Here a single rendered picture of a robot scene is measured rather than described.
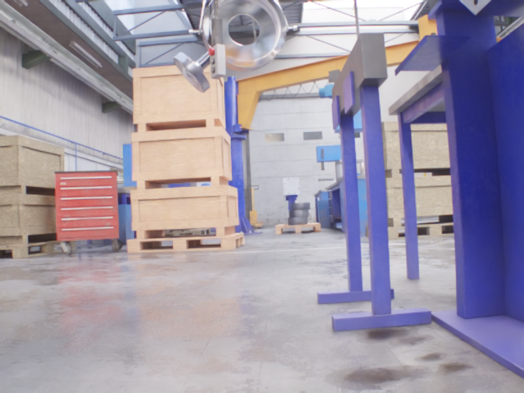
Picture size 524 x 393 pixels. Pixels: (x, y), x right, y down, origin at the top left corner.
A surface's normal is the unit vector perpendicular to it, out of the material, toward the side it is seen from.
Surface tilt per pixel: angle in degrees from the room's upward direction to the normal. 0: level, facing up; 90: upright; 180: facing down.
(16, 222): 90
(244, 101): 90
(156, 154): 90
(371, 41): 90
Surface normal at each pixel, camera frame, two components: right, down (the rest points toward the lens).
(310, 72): -0.52, -0.01
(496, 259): 0.02, -0.04
